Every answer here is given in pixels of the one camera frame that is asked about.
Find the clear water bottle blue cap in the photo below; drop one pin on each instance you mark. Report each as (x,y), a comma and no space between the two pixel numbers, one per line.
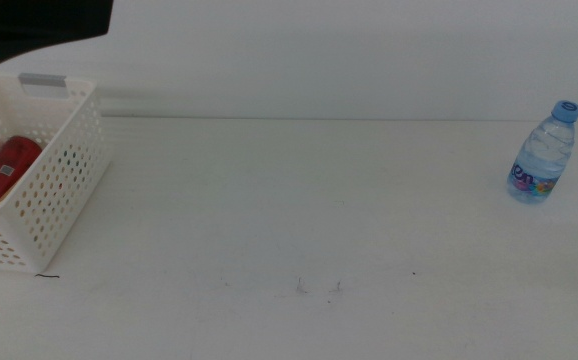
(543,155)

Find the red cola can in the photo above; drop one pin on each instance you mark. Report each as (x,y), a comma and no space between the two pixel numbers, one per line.
(9,160)

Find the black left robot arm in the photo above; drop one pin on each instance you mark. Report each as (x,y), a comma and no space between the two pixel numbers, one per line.
(19,20)

